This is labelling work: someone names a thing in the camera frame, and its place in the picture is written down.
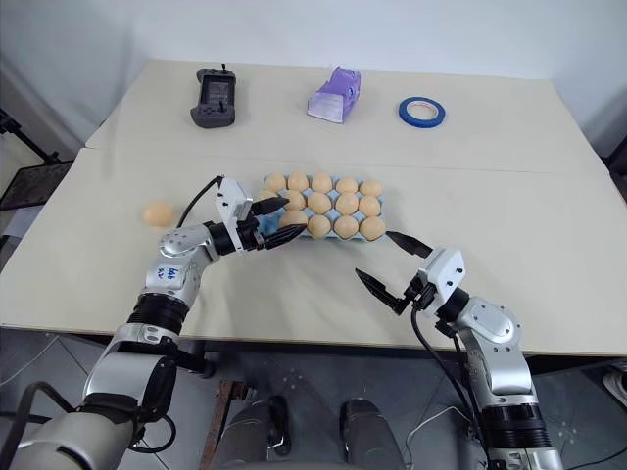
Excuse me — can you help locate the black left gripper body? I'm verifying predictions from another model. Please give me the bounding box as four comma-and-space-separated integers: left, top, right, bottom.
235, 209, 269, 253

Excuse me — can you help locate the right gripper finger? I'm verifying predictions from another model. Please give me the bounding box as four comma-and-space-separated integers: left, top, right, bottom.
388, 230, 434, 260
354, 266, 407, 315

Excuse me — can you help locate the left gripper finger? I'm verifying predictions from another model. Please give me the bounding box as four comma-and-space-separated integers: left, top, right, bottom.
264, 224, 308, 252
250, 196, 291, 216

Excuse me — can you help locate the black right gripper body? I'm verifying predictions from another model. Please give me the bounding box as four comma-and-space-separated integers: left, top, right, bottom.
402, 274, 438, 312

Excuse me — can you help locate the blue egg carton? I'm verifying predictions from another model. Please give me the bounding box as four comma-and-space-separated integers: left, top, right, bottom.
257, 174, 389, 244

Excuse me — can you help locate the grey handheld remote controller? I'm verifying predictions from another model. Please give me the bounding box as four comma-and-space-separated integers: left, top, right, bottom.
189, 62, 238, 129

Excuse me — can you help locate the purple plastic bag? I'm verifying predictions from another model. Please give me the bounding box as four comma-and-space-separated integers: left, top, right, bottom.
306, 66, 362, 124

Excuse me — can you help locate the blue tape roll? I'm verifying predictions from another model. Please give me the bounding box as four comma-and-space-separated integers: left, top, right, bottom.
397, 95, 448, 130

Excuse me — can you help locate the dark rounded shape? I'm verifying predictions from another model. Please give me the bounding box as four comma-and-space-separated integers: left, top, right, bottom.
227, 394, 294, 470
339, 398, 399, 470

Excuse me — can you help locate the rusty metal table leg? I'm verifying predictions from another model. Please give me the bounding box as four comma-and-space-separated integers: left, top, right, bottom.
207, 379, 247, 470

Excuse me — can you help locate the dark furniture piece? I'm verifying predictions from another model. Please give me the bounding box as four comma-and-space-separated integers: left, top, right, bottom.
590, 140, 627, 207

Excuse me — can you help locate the black mesh shelf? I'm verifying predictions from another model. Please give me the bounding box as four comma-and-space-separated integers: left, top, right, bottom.
0, 161, 75, 212

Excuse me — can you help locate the black tripod stand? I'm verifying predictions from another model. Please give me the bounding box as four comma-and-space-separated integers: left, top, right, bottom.
0, 108, 63, 165

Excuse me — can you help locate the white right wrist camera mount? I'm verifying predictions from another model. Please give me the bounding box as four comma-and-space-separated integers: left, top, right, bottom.
414, 247, 465, 308

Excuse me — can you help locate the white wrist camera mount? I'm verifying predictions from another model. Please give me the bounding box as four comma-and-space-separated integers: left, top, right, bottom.
214, 177, 256, 227
414, 247, 465, 308

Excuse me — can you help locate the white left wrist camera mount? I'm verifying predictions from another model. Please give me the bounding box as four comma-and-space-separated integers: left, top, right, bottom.
214, 177, 256, 227

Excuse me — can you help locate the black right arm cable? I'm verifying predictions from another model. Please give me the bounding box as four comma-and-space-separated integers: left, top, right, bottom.
410, 301, 492, 457

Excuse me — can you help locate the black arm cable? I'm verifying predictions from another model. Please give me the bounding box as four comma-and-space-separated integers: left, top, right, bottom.
410, 301, 492, 457
174, 176, 224, 230

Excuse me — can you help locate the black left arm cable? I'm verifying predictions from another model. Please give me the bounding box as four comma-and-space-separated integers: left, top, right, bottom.
174, 176, 224, 230

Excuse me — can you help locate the white floor cable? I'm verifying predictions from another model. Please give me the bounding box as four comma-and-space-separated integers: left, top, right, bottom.
408, 404, 472, 470

